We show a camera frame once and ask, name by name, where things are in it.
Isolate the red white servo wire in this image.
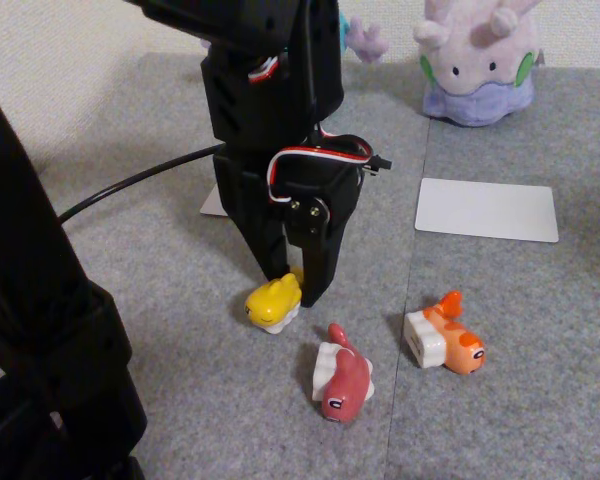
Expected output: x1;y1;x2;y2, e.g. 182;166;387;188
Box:
247;47;394;206

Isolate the grey carpet tile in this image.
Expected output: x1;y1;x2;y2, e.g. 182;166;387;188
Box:
34;52;434;480
387;63;600;480

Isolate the red tuna sushi toy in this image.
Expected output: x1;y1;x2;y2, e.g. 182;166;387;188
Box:
311;322;377;425

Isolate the white card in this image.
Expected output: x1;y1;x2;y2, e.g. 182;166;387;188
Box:
414;177;560;244
199;187;231;217

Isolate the orange shrimp sushi toy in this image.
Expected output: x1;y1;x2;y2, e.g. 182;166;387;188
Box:
403;289;486;376

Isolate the yellow egg sushi toy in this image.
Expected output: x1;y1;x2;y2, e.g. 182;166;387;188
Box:
243;267;305;335

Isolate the blue Wooper plush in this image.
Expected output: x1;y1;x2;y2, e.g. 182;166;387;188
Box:
337;13;389;64

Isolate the purple Goomy plush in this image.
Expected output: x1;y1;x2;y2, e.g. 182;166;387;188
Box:
412;0;544;127

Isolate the black cable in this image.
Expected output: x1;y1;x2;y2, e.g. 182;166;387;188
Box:
57;143;229;224

